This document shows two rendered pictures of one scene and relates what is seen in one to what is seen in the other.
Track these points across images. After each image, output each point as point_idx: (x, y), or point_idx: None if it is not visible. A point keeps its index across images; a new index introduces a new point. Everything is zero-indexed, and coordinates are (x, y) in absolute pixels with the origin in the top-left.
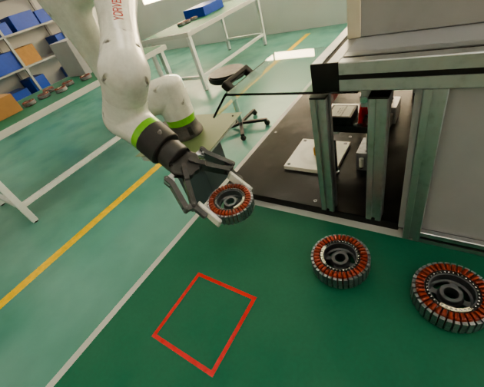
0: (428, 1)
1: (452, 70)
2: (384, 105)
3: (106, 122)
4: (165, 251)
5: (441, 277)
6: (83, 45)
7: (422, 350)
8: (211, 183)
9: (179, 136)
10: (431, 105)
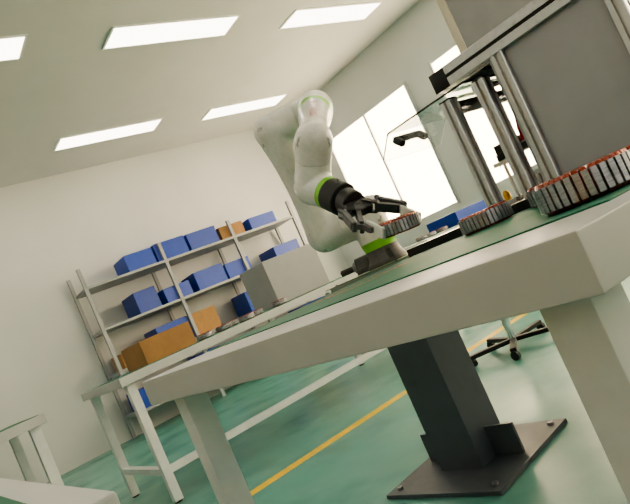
0: (496, 22)
1: (495, 39)
2: (481, 82)
3: (296, 186)
4: None
5: None
6: (285, 167)
7: (521, 215)
8: None
9: (376, 260)
10: (501, 66)
